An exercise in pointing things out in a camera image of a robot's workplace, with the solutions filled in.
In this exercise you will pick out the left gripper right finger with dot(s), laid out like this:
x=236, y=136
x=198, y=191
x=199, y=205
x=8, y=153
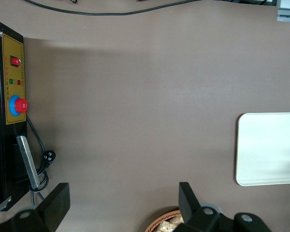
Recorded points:
x=189, y=203

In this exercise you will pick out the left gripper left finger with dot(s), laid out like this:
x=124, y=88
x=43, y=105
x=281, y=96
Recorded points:
x=54, y=205

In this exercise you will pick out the beige plastic tray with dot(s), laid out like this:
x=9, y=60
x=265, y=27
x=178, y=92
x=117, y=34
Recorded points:
x=268, y=149

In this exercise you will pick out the clear bag of brown snacks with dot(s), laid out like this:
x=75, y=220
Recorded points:
x=164, y=226
x=177, y=221

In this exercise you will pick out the round brown wicker basket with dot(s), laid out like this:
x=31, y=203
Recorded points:
x=159, y=218

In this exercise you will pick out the red emergency stop button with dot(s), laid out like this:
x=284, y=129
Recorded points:
x=20, y=105

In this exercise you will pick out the red rocker switch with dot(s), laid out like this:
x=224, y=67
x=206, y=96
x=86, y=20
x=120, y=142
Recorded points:
x=15, y=61

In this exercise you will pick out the silver metal bracket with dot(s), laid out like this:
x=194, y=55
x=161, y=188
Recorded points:
x=288, y=14

